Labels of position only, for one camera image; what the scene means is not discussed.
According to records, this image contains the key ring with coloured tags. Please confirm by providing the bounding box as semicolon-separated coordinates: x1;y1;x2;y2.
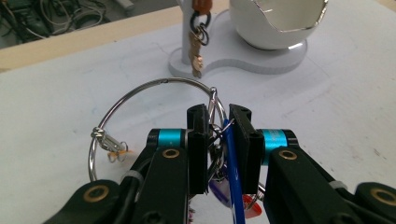
88;77;266;224

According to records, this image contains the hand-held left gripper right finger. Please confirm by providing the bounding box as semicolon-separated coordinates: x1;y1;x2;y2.
228;104;299;194

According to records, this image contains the bundle of floor cables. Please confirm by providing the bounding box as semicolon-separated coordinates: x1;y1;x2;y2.
0;0;110;43

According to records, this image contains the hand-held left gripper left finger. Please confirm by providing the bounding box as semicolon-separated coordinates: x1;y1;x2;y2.
147;104;209;196

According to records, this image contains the white table mat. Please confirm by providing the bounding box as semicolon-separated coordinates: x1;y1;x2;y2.
0;0;396;224

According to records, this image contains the white eggshell bowl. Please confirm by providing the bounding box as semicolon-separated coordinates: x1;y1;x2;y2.
229;0;330;51

